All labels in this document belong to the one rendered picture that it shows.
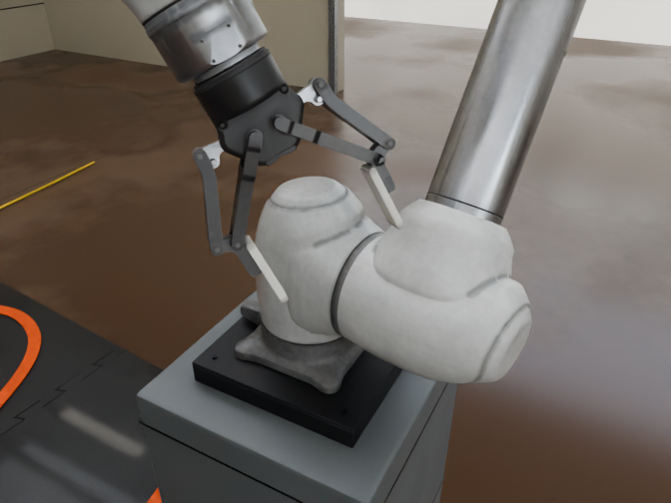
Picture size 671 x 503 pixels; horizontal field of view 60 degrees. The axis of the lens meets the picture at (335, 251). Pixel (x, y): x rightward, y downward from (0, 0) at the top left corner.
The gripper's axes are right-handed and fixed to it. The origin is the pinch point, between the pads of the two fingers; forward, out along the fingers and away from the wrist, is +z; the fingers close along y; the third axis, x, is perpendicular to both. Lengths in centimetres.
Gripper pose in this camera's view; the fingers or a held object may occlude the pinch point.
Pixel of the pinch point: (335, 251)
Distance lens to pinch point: 57.7
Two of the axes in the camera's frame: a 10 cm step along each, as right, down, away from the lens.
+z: 4.6, 8.0, 3.9
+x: -2.7, -2.8, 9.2
